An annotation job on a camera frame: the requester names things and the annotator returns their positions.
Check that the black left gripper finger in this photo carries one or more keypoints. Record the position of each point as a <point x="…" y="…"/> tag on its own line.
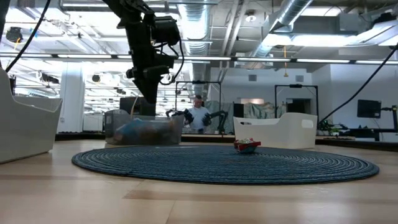
<point x="154" y="88"/>
<point x="144" y="88"/>

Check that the orange green granola bar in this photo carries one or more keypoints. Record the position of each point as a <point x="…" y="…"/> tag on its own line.
<point x="158" y="132"/>

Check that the white blue granola bar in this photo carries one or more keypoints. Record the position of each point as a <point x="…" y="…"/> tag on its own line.
<point x="130" y="132"/>

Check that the black background robot arm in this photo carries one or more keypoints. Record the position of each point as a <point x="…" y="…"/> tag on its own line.
<point x="183" y="113"/>
<point x="219" y="115"/>

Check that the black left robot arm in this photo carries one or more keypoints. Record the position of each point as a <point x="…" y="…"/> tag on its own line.
<point x="130" y="12"/>

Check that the red granola bar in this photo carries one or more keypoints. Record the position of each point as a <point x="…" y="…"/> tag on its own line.
<point x="247" y="147"/>

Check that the dark gray translucent bin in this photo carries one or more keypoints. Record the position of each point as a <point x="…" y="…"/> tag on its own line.
<point x="174" y="119"/>

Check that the person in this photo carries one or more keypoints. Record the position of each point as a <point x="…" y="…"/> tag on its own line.
<point x="199" y="116"/>

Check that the white cabinet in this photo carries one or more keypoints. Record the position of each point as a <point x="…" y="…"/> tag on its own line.
<point x="93" y="123"/>

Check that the ceiling light strip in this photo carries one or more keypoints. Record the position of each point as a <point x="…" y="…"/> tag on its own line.
<point x="211" y="58"/>
<point x="84" y="56"/>
<point x="377" y="62"/>
<point x="323" y="61"/>
<point x="264" y="59"/>

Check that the white column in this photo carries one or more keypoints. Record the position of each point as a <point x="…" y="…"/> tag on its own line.
<point x="71" y="105"/>

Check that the round dark blue woven mat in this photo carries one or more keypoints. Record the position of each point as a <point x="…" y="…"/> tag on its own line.
<point x="217" y="168"/>

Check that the pale green tarpaulin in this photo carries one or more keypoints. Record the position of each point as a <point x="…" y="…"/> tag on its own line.
<point x="264" y="110"/>

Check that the light gray plastic bin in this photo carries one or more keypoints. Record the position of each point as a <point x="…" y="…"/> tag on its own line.
<point x="28" y="130"/>

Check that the white plastic bin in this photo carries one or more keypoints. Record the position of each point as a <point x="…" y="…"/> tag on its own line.
<point x="280" y="133"/>

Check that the black ceiling spotlight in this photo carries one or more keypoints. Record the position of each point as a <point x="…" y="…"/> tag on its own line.
<point x="14" y="34"/>

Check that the black workbench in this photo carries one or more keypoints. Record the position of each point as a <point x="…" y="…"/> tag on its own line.
<point x="373" y="130"/>

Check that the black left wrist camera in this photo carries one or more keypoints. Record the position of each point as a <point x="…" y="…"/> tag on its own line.
<point x="166" y="29"/>

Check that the black background frame stand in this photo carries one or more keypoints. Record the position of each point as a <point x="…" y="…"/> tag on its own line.
<point x="199" y="82"/>
<point x="295" y="85"/>

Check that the silver air duct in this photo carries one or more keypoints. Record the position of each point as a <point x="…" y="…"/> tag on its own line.
<point x="196" y="18"/>
<point x="292" y="9"/>

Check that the black aluminium table frame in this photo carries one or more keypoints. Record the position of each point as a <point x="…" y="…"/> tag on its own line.
<point x="357" y="143"/>

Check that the black wall monitor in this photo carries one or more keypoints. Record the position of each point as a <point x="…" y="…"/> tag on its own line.
<point x="369" y="108"/>

